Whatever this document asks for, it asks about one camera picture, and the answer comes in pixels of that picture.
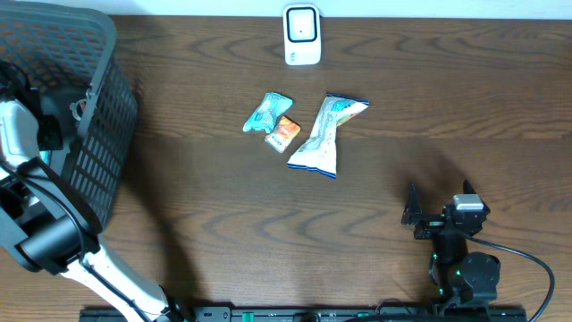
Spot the white blue snack bag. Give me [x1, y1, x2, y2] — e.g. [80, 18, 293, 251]
[287, 92, 370, 179]

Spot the orange white tissue pack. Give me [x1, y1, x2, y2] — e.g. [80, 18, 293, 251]
[265, 116, 301, 153]

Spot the teal snack packet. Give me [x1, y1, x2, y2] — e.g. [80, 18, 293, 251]
[242, 92, 293, 134]

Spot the green white tissue pack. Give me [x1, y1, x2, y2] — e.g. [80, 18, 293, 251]
[40, 150, 52, 165]

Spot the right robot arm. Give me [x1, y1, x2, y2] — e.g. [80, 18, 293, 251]
[401, 181, 501, 317]

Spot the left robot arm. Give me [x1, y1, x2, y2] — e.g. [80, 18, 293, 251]
[1, 61, 195, 321]

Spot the white barcode scanner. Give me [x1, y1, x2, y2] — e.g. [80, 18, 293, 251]
[282, 4, 322, 66]

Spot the grey plastic mesh basket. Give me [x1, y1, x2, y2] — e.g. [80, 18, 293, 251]
[1, 1, 139, 225]

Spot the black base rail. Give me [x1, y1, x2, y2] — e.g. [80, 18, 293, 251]
[80, 305, 528, 322]

